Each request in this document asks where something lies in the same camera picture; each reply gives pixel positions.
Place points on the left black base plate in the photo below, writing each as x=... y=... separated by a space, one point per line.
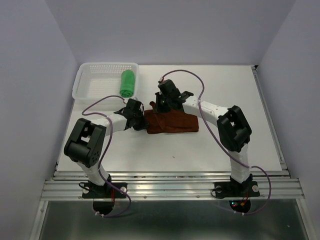
x=93 y=191

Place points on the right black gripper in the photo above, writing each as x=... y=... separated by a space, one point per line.
x=160 y=110

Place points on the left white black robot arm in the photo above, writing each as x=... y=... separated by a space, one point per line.
x=84 y=145

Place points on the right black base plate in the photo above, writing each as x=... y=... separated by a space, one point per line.
x=227 y=189

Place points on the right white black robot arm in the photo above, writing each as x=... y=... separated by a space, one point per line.
x=233 y=128

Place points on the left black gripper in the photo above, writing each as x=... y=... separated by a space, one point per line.
x=143 y=125

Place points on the brown microfibre towel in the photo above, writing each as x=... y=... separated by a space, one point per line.
x=172 y=122

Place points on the aluminium mounting rail frame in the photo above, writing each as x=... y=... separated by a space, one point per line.
x=170 y=176

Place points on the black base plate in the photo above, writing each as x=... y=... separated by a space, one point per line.
x=93 y=191
x=227 y=189

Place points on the white perforated plastic basket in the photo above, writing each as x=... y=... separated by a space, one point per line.
x=95 y=80

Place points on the green microfibre towel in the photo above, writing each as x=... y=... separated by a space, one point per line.
x=127 y=85

